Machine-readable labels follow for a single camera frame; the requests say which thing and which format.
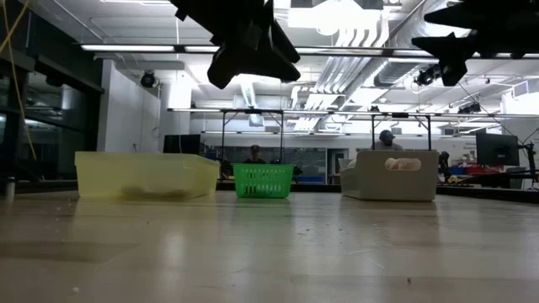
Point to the grey plastic bin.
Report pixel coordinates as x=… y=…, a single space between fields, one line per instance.
x=391 y=185

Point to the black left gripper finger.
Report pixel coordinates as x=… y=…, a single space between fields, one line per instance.
x=280 y=40
x=248 y=63

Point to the black ceiling spotlight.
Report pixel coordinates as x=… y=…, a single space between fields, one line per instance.
x=425 y=76
x=469 y=108
x=147 y=80

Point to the black computer monitor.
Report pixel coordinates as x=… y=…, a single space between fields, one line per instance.
x=181 y=144
x=497 y=149

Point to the pink sprinkled donut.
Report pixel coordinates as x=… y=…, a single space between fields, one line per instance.
x=402 y=164

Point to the silver ventilation duct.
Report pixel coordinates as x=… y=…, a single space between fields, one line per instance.
x=396 y=71

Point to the yellow translucent plastic bin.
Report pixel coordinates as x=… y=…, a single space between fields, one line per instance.
x=126 y=168

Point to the small white post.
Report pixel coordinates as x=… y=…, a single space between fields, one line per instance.
x=10 y=189

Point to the red snack packet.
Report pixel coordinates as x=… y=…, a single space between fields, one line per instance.
x=151 y=194

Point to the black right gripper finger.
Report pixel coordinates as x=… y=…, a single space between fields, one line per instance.
x=452 y=54
x=459 y=17

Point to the person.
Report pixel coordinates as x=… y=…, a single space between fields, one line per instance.
x=254 y=153
x=386 y=138

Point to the green plastic basket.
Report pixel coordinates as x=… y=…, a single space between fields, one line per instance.
x=263 y=179

